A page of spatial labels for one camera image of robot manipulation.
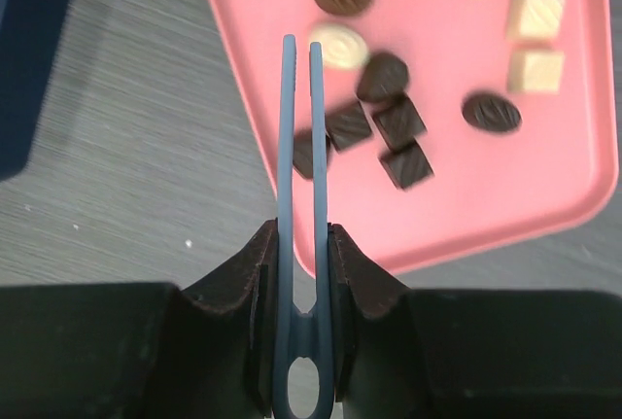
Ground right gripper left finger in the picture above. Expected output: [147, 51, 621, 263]
[1, 220, 278, 418]

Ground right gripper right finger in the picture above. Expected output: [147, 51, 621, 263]
[328, 225, 621, 418]

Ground light blue plastic tongs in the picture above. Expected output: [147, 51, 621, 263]
[272, 34, 335, 418]

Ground dark square chocolate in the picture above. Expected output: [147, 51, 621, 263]
[379, 140, 433, 190]

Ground white oval chocolate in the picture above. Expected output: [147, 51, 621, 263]
[308, 22, 369, 70]

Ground dark blue chocolate box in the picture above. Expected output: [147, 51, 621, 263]
[0, 0, 70, 181]

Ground pink plastic tray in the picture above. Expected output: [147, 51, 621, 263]
[209, 0, 618, 272]

